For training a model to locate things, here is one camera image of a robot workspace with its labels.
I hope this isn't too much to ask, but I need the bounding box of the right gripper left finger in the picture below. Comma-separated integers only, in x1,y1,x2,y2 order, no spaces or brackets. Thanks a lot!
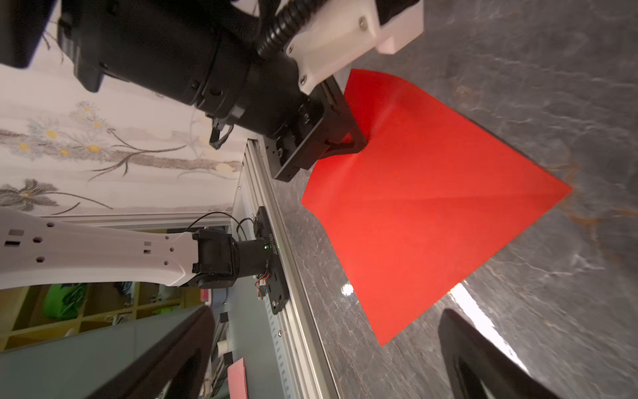
89,306,215,398

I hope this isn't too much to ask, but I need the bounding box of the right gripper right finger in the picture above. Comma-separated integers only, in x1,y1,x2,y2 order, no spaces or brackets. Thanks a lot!
438,309,558,399

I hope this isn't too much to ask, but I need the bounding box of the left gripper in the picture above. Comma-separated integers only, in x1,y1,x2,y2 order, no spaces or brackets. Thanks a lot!
264,76,367,182

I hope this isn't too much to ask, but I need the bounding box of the red paper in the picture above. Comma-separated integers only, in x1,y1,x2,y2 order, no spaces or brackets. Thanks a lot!
302,69,571,345

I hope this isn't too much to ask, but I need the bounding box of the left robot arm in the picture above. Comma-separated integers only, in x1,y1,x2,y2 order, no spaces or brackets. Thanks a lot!
1,1,367,289

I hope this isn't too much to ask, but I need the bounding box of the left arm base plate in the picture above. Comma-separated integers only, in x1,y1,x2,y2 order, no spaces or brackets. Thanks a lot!
254,206,290,315

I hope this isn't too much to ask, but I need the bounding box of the aluminium front rail frame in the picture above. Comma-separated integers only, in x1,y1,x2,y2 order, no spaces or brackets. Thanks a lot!
39,139,340,399

